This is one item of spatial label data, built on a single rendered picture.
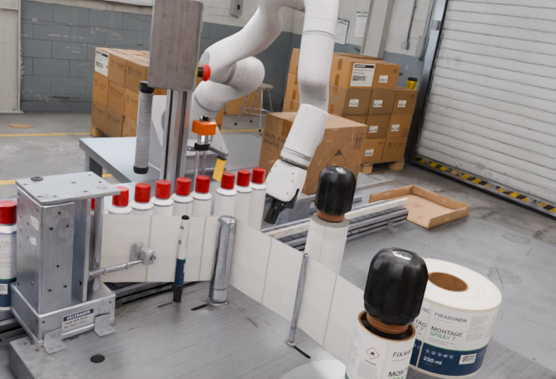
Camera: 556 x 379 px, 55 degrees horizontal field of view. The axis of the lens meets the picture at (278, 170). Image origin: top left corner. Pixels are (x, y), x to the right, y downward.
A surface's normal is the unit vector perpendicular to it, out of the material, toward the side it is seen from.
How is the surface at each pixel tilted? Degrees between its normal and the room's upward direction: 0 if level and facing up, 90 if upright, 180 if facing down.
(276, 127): 90
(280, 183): 70
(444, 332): 90
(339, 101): 90
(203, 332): 0
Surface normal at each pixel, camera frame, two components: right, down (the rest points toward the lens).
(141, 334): 0.15, -0.95
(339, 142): 0.68, 0.30
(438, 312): -0.40, 0.21
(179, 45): 0.16, 0.30
